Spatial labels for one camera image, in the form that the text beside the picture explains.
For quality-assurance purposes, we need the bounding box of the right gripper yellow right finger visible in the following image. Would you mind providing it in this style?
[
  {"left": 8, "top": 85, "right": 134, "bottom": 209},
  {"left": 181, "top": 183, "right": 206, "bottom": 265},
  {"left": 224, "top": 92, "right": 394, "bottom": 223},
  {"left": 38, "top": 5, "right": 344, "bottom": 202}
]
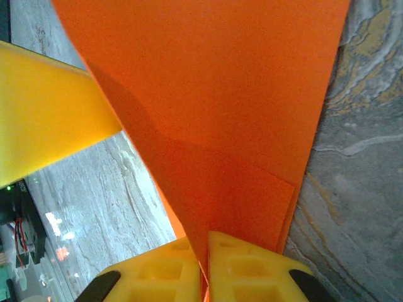
[{"left": 207, "top": 230, "right": 333, "bottom": 302}]

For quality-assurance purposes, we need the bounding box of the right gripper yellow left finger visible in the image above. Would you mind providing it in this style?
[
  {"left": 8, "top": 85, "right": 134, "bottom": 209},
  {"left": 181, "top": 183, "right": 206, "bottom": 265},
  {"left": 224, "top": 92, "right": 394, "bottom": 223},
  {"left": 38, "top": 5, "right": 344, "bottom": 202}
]
[{"left": 74, "top": 235, "right": 202, "bottom": 302}]

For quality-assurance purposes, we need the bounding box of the orange paper sheet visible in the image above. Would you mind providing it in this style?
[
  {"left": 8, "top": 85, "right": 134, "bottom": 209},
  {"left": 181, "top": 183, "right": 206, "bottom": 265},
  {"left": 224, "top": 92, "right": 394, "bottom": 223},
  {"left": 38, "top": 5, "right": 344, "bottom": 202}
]
[{"left": 50, "top": 0, "right": 352, "bottom": 302}]

